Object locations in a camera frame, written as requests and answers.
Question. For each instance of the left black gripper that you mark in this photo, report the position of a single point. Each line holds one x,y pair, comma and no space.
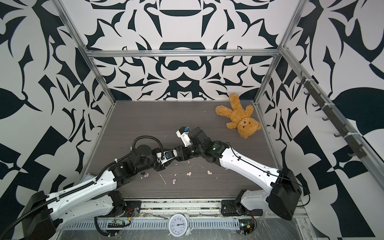
161,167

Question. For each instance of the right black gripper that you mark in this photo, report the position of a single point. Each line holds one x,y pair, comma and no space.
181,150

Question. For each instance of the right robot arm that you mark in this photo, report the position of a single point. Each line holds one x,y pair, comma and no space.
281,190

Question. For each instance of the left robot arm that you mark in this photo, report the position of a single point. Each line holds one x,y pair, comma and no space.
48,214

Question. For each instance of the white analog clock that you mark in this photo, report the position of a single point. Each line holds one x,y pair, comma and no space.
180,225

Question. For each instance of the brown teddy bear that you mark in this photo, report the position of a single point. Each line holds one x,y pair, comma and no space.
241,119

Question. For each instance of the left circuit board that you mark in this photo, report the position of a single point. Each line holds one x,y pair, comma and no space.
119,223

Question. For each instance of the circuit board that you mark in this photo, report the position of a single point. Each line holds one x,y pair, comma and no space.
247,226
119,223

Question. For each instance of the right circuit board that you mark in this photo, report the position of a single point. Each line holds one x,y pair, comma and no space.
247,226

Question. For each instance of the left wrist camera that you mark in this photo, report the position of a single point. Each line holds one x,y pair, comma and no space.
169,156

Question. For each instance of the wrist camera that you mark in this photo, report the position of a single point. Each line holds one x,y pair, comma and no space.
169,156
183,134

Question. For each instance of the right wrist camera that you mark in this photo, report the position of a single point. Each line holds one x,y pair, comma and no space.
183,134

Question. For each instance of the aluminium front rail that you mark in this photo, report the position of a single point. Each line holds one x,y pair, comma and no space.
200,207

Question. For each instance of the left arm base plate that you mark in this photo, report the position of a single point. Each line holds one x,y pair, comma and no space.
133,207

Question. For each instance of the white slotted cable duct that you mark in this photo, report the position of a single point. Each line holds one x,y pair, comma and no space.
158,224

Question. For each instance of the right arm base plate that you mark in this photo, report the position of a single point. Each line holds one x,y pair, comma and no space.
237,208

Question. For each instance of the aluminium frame back bar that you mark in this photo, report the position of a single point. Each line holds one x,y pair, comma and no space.
180,53

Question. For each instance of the black wall hook rack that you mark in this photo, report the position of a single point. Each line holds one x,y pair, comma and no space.
334,115

